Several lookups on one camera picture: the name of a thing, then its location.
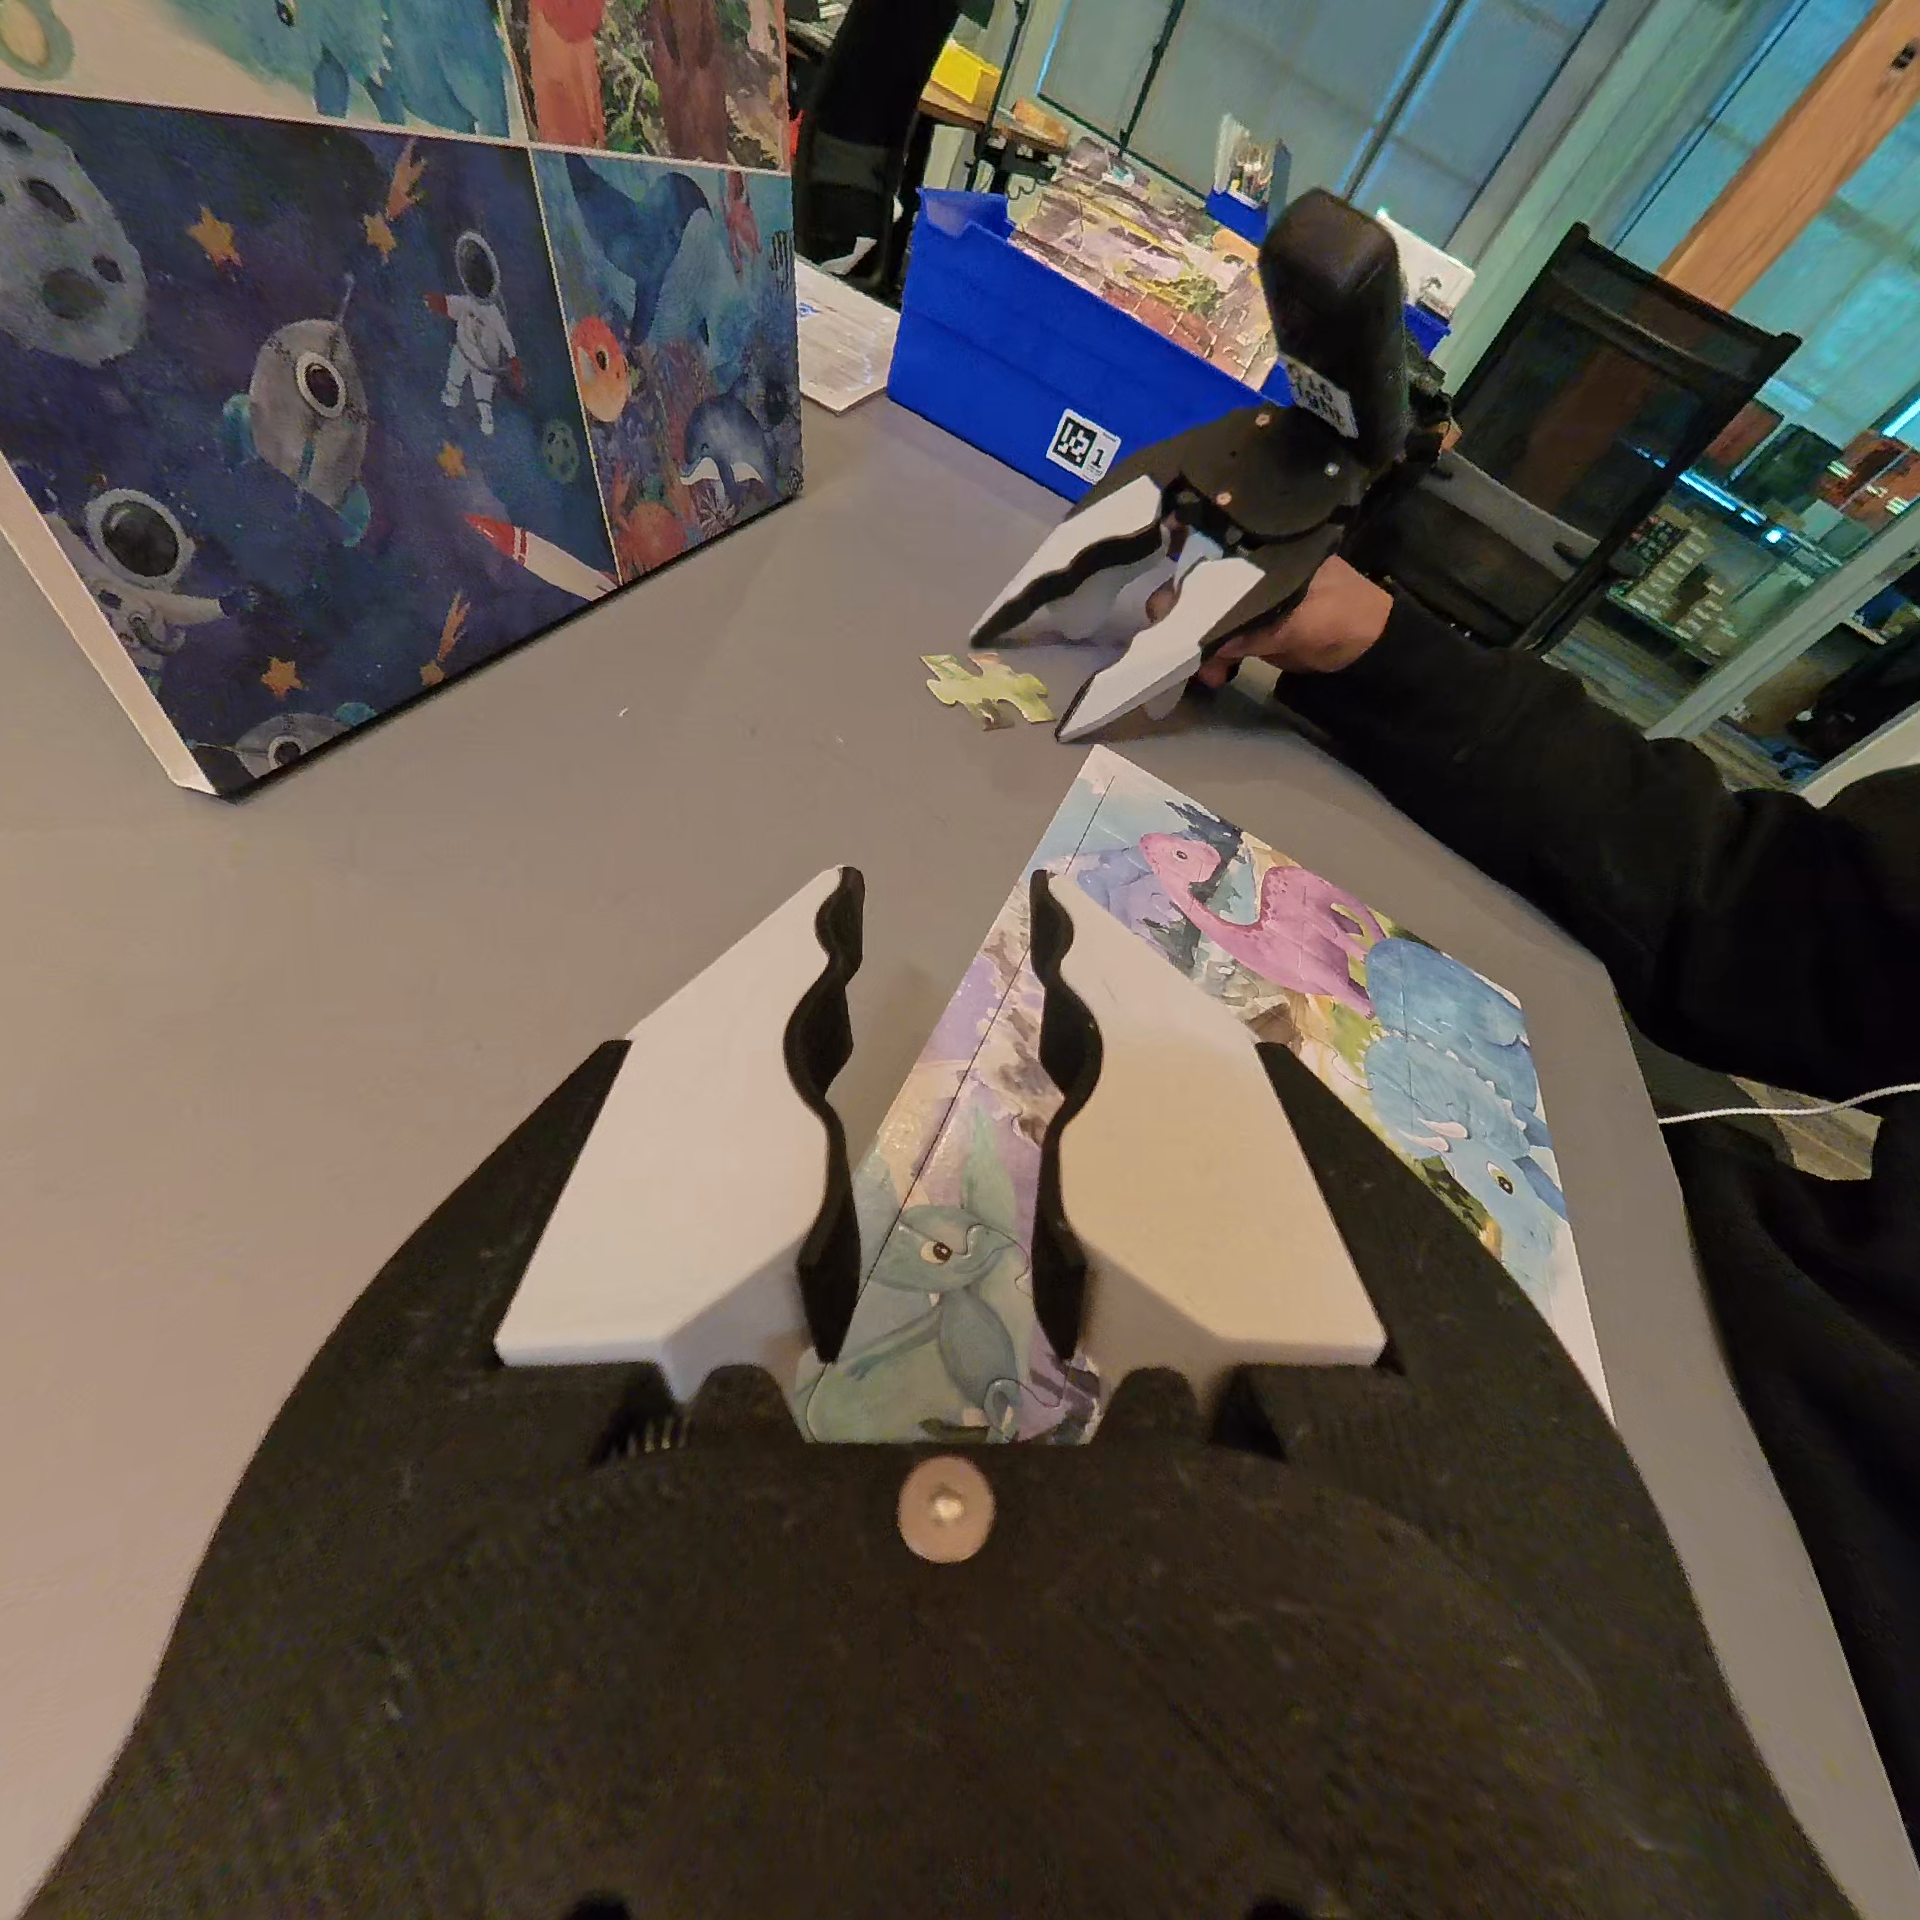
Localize dinosaur jigsaw puzzle board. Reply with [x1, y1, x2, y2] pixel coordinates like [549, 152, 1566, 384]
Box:
[791, 744, 1613, 1444]

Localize person's right hand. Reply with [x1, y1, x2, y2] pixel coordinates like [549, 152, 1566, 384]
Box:
[1197, 520, 1396, 693]

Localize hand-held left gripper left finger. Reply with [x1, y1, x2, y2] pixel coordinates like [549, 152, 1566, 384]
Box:
[495, 864, 874, 1408]

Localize printed picture puzzle box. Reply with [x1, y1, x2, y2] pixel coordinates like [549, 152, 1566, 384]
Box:
[0, 0, 804, 800]

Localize white drawstring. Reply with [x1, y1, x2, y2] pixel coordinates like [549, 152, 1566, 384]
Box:
[1658, 1079, 1920, 1127]

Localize colourful jigsaw puzzle board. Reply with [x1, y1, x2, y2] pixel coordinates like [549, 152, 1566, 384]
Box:
[1009, 137, 1297, 396]

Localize wooden beam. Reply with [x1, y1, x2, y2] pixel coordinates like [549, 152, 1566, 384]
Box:
[1658, 0, 1920, 308]

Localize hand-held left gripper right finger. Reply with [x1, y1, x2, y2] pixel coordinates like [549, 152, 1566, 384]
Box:
[1027, 865, 1391, 1373]

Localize yellow-green puzzle piece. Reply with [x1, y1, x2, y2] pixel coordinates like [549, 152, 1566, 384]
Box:
[922, 650, 1055, 733]

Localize person's right forearm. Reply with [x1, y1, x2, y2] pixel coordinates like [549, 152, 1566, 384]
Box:
[1276, 591, 1920, 1119]

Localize white paper sheet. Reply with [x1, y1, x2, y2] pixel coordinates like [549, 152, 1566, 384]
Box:
[796, 258, 902, 414]

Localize black mesh office chair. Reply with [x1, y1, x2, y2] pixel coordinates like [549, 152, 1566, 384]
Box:
[1350, 222, 1801, 653]

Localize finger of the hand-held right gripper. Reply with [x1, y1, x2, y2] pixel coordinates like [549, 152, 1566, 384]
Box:
[967, 472, 1190, 650]
[1054, 536, 1281, 744]

